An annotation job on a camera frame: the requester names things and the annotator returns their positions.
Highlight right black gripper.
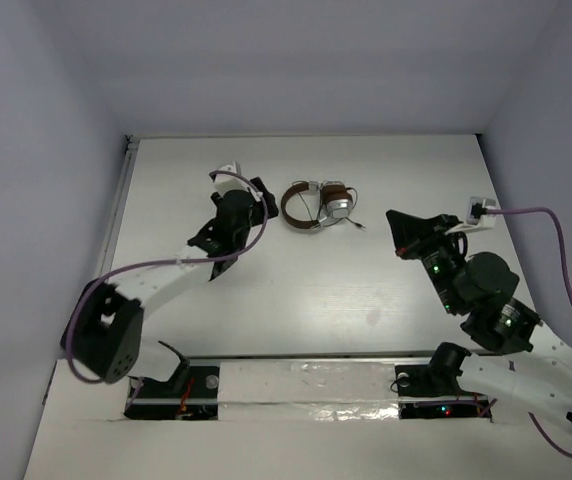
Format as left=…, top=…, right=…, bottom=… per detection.
left=387, top=207, right=466, bottom=314

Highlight brown silver headphones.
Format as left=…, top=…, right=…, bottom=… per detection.
left=280, top=180, right=358, bottom=231

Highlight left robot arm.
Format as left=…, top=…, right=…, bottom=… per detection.
left=60, top=168, right=279, bottom=384

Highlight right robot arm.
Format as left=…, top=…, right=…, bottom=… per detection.
left=386, top=200, right=572, bottom=458

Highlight white foil taped panel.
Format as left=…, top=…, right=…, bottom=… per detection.
left=217, top=360, right=400, bottom=422

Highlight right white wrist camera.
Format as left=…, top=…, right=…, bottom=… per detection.
left=446, top=197, right=499, bottom=235

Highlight left side aluminium rail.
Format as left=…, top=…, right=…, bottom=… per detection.
left=91, top=135, right=140, bottom=279

